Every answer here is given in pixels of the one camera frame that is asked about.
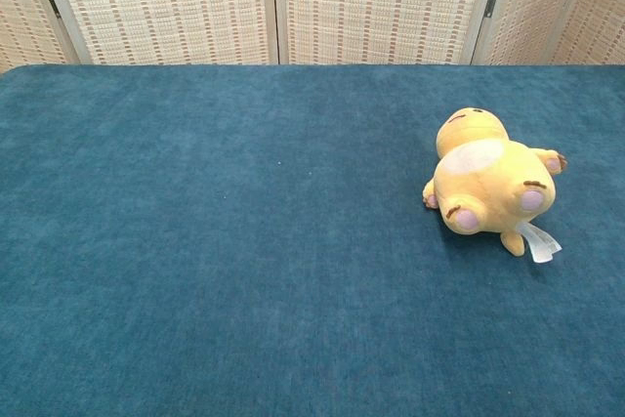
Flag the yellow plush toy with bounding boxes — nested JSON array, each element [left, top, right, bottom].
[[422, 106, 568, 267]]

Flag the blue velvet table mat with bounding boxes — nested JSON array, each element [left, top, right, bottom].
[[0, 63, 625, 417]]

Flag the woven bamboo screen panel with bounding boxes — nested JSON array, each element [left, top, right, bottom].
[[551, 0, 625, 65], [271, 0, 504, 65], [471, 0, 590, 65], [0, 0, 75, 74], [31, 0, 277, 65]]

